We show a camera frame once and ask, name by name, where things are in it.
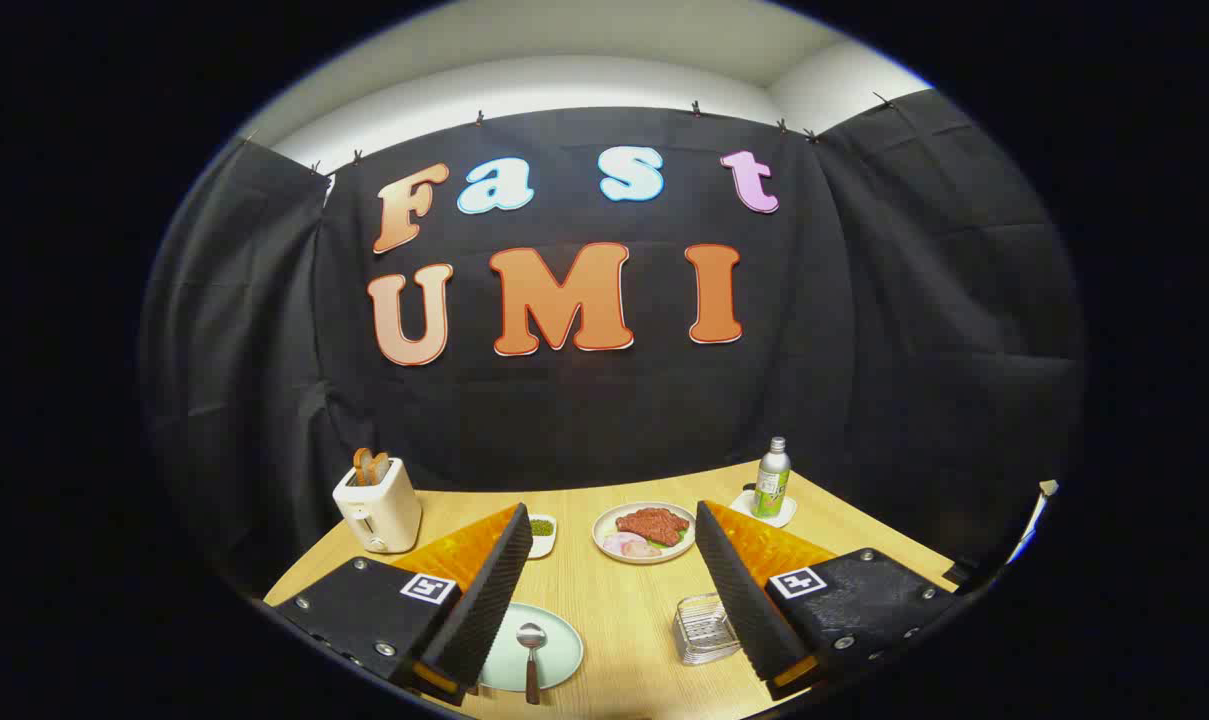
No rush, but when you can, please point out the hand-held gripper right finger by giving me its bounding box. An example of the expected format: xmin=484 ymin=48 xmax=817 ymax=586
xmin=695 ymin=500 xmax=957 ymax=701

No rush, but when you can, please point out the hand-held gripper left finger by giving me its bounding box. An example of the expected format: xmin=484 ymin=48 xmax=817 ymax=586
xmin=274 ymin=503 xmax=535 ymax=707

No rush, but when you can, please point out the metal spoon with brown handle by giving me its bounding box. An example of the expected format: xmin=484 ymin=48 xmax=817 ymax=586
xmin=516 ymin=622 xmax=548 ymax=706

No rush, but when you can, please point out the light blue plate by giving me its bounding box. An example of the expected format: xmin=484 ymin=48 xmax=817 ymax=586
xmin=479 ymin=602 xmax=585 ymax=693

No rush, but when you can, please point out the white round dinner plate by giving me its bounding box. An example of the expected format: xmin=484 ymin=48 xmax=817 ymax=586
xmin=592 ymin=501 xmax=698 ymax=566

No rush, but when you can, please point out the white square coaster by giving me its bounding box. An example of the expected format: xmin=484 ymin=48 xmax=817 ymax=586
xmin=730 ymin=487 xmax=798 ymax=529

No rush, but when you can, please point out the silver bottle with green label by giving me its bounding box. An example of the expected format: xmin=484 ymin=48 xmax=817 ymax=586
xmin=751 ymin=436 xmax=792 ymax=520

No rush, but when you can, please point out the brown grilled steak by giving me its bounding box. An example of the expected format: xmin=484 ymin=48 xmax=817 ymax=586
xmin=616 ymin=507 xmax=691 ymax=548

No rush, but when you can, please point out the cream white toaster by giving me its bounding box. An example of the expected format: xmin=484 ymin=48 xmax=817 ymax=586
xmin=332 ymin=457 xmax=423 ymax=554

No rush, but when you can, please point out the laptop computer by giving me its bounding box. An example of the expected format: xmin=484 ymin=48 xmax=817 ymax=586
xmin=1004 ymin=480 xmax=1060 ymax=566

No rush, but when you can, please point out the row of black clips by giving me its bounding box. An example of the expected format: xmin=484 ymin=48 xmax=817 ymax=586
xmin=309 ymin=92 xmax=895 ymax=176

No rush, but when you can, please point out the metal wire basket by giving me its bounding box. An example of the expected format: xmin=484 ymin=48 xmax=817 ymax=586
xmin=672 ymin=592 xmax=743 ymax=667

